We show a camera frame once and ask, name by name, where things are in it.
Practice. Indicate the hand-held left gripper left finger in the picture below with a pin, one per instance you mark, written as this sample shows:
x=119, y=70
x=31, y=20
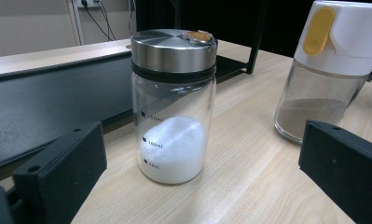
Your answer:
x=62, y=174

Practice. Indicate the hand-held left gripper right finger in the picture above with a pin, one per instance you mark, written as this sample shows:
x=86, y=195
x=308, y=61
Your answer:
x=345, y=168

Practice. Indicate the black metal shelf rack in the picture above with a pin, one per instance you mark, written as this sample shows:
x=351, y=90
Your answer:
x=50, y=102

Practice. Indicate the glass jar with steel lid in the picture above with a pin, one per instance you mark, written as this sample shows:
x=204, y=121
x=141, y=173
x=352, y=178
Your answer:
x=174, y=146

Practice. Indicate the glass seasoning bottle white cap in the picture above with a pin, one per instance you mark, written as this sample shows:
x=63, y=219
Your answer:
x=345, y=46

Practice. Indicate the black curtain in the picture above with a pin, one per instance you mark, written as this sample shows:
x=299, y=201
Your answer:
x=230, y=18

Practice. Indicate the white wall conduit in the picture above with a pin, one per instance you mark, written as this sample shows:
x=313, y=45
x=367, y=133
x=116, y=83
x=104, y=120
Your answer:
x=75, y=25

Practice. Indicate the white wall socket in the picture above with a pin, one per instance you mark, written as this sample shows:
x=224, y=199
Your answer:
x=89, y=2

